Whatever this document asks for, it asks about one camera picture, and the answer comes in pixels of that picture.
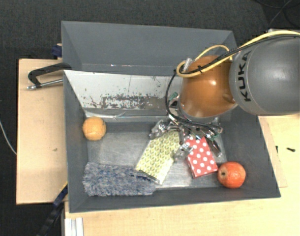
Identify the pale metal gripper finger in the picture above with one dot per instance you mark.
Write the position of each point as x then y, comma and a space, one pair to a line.
159, 128
185, 149

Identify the red white-dotted box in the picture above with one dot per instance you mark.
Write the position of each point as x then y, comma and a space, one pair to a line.
201, 160

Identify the yellow-green patterned box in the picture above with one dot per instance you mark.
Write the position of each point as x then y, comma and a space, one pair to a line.
157, 157

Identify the orange fruit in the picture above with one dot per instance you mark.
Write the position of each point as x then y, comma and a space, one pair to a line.
231, 175

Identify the yellow-orange ball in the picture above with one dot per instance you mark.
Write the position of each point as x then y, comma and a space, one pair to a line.
94, 128

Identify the blue-grey fluffy cloth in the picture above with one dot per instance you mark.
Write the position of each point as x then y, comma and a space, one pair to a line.
115, 179

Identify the grey metal bin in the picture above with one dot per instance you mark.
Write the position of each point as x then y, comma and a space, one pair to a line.
110, 48

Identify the small black screw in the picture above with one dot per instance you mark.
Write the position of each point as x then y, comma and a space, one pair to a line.
291, 149

